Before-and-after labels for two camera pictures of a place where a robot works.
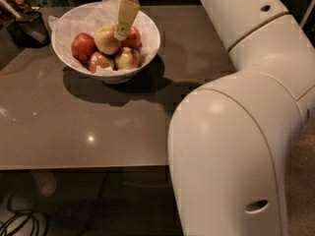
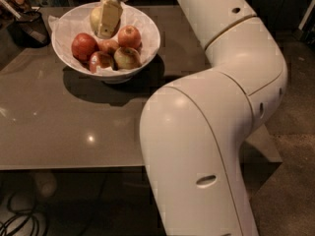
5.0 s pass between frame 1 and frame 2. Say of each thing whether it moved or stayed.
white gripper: moved
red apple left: stayed
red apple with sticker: stayed
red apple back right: stayed
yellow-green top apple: moved
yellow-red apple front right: stayed
